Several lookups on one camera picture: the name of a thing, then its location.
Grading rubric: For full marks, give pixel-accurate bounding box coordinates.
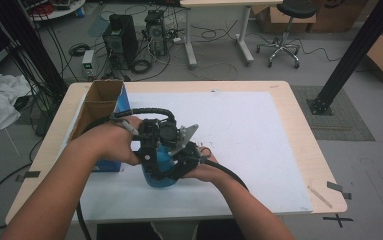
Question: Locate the white table sheet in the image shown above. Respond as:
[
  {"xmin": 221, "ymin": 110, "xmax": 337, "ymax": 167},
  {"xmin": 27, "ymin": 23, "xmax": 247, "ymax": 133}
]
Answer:
[{"xmin": 62, "ymin": 91, "xmax": 314, "ymax": 225}]

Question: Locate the grey floor mat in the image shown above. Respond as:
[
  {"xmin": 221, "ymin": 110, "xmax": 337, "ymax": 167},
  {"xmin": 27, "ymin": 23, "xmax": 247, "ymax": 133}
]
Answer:
[{"xmin": 291, "ymin": 85, "xmax": 376, "ymax": 142}]

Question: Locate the round white table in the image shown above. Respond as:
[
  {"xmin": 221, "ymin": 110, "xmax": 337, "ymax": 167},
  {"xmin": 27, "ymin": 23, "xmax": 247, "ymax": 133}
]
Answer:
[{"xmin": 18, "ymin": 0, "xmax": 87, "ymax": 22}]

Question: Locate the left gripper black corrugated cable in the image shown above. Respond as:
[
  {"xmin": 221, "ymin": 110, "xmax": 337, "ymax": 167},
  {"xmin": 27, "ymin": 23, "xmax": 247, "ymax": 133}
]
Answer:
[{"xmin": 75, "ymin": 106, "xmax": 177, "ymax": 240}]

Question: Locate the silver cable plug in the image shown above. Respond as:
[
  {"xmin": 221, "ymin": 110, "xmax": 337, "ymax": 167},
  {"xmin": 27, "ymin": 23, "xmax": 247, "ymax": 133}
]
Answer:
[{"xmin": 116, "ymin": 118, "xmax": 140, "ymax": 137}]

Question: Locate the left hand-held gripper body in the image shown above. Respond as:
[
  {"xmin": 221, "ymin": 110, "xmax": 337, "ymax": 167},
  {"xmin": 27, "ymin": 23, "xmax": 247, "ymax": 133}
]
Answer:
[{"xmin": 135, "ymin": 114, "xmax": 200, "ymax": 161}]

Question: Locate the white power supply unit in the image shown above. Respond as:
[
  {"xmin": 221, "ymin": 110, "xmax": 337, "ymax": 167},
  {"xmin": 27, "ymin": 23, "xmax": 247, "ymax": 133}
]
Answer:
[{"xmin": 81, "ymin": 49, "xmax": 96, "ymax": 78}]

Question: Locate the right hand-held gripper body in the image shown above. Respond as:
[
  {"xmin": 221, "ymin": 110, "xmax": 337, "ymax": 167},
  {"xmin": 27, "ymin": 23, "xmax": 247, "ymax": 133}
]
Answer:
[{"xmin": 174, "ymin": 141, "xmax": 214, "ymax": 180}]

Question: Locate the black metal frame post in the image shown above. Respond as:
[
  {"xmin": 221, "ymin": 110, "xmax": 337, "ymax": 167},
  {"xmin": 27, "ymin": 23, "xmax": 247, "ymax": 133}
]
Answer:
[
  {"xmin": 0, "ymin": 0, "xmax": 69, "ymax": 97},
  {"xmin": 306, "ymin": 0, "xmax": 383, "ymax": 116}
]

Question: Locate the blue cardboard box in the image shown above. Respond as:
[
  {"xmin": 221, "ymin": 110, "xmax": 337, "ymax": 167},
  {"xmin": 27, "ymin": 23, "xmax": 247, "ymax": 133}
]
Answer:
[{"xmin": 66, "ymin": 79, "xmax": 132, "ymax": 174}]

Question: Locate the large black computer tower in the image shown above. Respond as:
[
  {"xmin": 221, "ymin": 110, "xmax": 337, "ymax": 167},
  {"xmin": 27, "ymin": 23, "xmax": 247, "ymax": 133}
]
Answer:
[{"xmin": 102, "ymin": 13, "xmax": 140, "ymax": 71}]

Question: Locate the right gripper black corrugated cable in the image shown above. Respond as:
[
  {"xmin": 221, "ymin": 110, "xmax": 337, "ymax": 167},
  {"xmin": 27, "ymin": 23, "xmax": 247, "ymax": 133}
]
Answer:
[{"xmin": 197, "ymin": 146, "xmax": 250, "ymax": 192}]

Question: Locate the blue bottle with white cap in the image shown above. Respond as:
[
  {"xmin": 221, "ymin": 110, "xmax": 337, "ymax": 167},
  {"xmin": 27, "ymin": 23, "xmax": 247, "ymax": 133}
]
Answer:
[{"xmin": 141, "ymin": 144, "xmax": 180, "ymax": 189}]

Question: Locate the low wide cardboard box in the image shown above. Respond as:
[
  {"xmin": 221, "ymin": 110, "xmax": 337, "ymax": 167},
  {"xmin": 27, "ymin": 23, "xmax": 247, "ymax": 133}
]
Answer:
[{"xmin": 251, "ymin": 5, "xmax": 317, "ymax": 35}]

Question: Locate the white-legged desk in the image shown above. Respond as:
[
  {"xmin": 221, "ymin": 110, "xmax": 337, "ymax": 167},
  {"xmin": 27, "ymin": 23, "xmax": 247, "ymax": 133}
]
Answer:
[{"xmin": 179, "ymin": 0, "xmax": 284, "ymax": 70}]

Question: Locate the gripper black corrugated cable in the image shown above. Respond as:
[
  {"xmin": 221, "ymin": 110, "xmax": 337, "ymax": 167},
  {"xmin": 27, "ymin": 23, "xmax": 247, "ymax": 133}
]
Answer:
[
  {"xmin": 197, "ymin": 146, "xmax": 250, "ymax": 192},
  {"xmin": 75, "ymin": 106, "xmax": 177, "ymax": 240}
]

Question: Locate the person's left hand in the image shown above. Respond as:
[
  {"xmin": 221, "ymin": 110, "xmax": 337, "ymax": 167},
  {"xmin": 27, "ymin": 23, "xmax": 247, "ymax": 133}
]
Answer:
[{"xmin": 70, "ymin": 115, "xmax": 144, "ymax": 167}]

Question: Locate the tall cardboard box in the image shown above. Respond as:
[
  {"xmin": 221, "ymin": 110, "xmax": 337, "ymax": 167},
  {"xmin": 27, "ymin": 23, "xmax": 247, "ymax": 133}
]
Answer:
[{"xmin": 306, "ymin": 0, "xmax": 369, "ymax": 34}]

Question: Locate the thin wooden stick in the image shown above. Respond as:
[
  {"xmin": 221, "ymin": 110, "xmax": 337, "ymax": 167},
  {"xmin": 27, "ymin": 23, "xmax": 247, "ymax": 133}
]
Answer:
[{"xmin": 308, "ymin": 185, "xmax": 334, "ymax": 210}]

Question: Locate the black and grey computer tower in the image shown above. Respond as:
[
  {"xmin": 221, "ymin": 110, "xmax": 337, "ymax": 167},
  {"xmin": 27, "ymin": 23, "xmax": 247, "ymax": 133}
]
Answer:
[{"xmin": 144, "ymin": 9, "xmax": 168, "ymax": 57}]

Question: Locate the black swivel stool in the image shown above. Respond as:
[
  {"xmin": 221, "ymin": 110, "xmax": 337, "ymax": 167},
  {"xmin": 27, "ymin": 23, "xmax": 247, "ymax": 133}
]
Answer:
[{"xmin": 256, "ymin": 0, "xmax": 319, "ymax": 70}]

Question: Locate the person's right hand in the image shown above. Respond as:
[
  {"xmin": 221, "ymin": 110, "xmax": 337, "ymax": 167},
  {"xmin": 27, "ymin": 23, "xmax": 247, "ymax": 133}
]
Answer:
[{"xmin": 182, "ymin": 151, "xmax": 234, "ymax": 185}]

